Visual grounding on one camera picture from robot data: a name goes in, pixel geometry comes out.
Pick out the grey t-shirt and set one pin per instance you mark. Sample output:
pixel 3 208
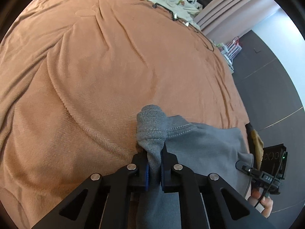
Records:
pixel 202 148

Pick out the mustard yellow garment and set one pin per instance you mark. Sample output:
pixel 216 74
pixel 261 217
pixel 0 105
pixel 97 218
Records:
pixel 256 145

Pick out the person's right hand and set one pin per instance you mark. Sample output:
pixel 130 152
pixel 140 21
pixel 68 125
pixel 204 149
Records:
pixel 265 204

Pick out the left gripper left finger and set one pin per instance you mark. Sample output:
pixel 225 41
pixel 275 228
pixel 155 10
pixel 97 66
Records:
pixel 132 178

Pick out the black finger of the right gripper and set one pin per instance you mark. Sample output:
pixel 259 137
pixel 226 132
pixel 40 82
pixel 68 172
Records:
pixel 247 170

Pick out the pink curtain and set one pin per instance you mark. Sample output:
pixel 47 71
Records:
pixel 222 20

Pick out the dark wardrobe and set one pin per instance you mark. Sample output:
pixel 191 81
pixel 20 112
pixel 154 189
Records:
pixel 275 111

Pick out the white bedside cabinet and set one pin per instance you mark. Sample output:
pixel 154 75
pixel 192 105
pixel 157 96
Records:
pixel 225 52

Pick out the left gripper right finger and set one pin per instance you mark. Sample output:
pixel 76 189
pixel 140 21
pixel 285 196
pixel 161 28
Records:
pixel 177 178

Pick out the orange fleece blanket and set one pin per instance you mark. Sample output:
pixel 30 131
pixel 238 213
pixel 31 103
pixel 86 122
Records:
pixel 74 75

